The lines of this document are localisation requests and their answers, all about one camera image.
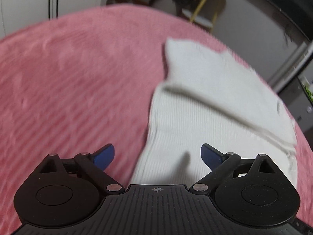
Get white knit sweater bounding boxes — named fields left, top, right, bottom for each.
left=131, top=39, right=297, bottom=186

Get green item on cabinet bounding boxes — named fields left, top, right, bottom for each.
left=301, top=76, right=313, bottom=103

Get round yellow-legged side table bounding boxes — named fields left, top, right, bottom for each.
left=182, top=0, right=225, bottom=33

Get pink ribbed bed blanket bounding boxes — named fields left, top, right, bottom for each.
left=1, top=5, right=312, bottom=234

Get white wardrobe door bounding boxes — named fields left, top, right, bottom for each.
left=0, top=0, right=112, bottom=39

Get grey drawer cabinet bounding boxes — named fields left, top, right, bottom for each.
left=279, top=78, right=312, bottom=141

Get wall mounted black television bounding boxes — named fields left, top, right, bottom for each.
left=240, top=0, right=313, bottom=42

